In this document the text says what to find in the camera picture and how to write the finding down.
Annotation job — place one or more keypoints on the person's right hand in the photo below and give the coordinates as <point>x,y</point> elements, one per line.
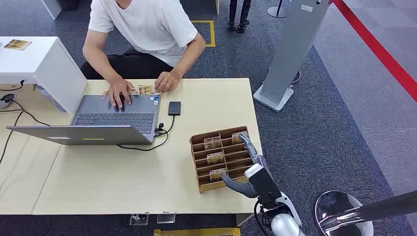
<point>119,89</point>

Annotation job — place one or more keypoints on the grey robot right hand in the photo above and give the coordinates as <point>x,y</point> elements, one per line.
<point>242,190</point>

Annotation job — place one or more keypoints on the person's left hand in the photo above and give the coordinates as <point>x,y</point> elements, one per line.
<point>166,82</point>

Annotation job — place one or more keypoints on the person's right forearm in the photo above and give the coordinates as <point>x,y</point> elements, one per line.
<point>97,63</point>

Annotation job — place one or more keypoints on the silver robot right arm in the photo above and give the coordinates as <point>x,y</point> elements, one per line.
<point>283,226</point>

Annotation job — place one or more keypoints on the person's left forearm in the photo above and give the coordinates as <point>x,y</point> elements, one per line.
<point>189,58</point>

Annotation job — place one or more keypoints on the black card reader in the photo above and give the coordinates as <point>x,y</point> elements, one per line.
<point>174,108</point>

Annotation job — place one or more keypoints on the brown cardboard card holder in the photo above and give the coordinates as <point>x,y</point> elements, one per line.
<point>234,153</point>

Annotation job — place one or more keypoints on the person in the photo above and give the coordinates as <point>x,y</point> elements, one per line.
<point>146,26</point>

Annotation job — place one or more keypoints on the black usb adapter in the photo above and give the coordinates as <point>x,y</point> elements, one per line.
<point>159,129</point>

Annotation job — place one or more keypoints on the grey laptop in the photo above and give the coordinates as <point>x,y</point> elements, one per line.
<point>97,135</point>

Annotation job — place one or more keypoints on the white cabinet box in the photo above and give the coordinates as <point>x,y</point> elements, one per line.
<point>58,75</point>

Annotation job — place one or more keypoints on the gold patterned mat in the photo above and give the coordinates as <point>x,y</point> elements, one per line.
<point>195,232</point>

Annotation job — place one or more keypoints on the black humanoid robot legs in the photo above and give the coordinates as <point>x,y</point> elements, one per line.
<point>242,19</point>

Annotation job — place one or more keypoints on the white panel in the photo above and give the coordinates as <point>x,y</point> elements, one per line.
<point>52,6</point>

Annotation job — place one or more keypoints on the round grey puck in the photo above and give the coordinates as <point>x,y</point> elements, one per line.
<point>6,101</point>

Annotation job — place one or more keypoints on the stanchion with flat grey base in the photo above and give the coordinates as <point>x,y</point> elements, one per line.
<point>277,12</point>

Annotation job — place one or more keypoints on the grey kiosk stand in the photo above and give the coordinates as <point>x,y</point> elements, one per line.
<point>293,49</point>

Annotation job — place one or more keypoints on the red barrier belt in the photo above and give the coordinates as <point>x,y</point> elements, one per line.
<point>374,45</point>

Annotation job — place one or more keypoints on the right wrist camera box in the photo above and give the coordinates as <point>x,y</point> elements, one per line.
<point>265,185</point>

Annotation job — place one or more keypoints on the metal table bracket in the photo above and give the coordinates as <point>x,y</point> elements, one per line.
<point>165,218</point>
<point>139,220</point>

